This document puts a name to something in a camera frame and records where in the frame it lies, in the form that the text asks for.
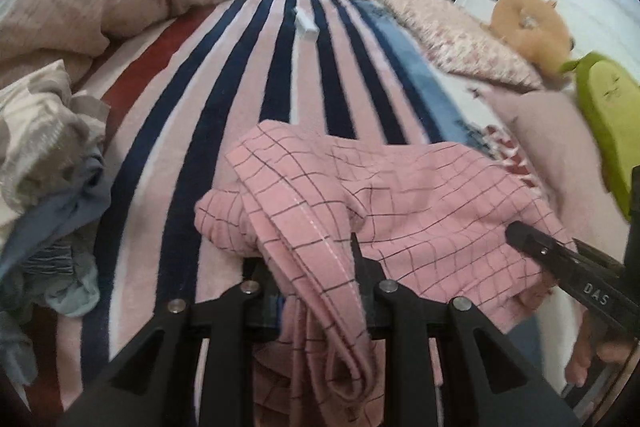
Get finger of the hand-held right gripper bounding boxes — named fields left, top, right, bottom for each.
left=505, top=221, right=588, bottom=290

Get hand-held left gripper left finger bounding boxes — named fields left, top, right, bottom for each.
left=60, top=257, right=282, bottom=427

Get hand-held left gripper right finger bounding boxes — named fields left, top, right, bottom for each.
left=350, top=232, right=581, bottom=427

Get pink checked pants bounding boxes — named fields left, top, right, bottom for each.
left=194, top=119, right=578, bottom=427

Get person's right hand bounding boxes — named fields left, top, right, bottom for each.
left=565, top=307, right=640, bottom=388

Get plain pink pillow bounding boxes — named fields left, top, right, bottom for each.
left=475, top=84, right=632, bottom=313

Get green avocado plush toy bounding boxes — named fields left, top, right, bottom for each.
left=560, top=52, right=640, bottom=224

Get striped fleece blanket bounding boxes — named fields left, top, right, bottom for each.
left=10, top=0, right=551, bottom=427

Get grey-blue clothes pile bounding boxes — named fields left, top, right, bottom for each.
left=0, top=152, right=113, bottom=390

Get brown dog plush toy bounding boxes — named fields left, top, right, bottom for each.
left=487, top=0, right=577, bottom=76

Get floral pillow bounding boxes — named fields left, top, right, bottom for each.
left=362, top=0, right=547, bottom=91

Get small white remote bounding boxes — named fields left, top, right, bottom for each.
left=295, top=7, right=319, bottom=41

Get beige patterned cloth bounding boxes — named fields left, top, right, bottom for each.
left=0, top=59, right=112, bottom=233

